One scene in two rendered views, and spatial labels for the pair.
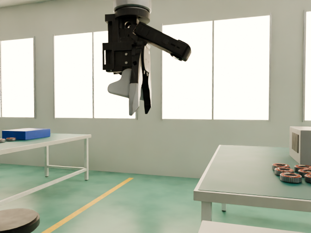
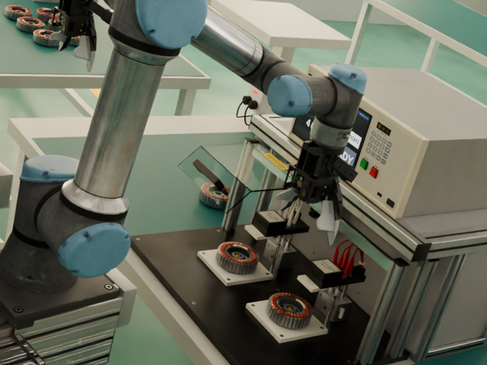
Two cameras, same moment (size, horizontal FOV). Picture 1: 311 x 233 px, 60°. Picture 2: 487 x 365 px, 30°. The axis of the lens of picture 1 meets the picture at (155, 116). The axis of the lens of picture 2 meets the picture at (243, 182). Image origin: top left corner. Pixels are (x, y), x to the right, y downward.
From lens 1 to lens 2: 2.16 m
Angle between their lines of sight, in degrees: 60
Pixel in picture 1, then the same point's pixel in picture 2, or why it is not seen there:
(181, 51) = not seen: hidden behind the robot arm
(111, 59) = (69, 26)
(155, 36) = (100, 11)
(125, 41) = (83, 17)
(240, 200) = (11, 82)
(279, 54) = not seen: outside the picture
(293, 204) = (69, 82)
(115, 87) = (80, 52)
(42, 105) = not seen: outside the picture
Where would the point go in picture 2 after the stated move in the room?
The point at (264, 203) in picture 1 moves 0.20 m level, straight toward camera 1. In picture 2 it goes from (38, 83) to (54, 106)
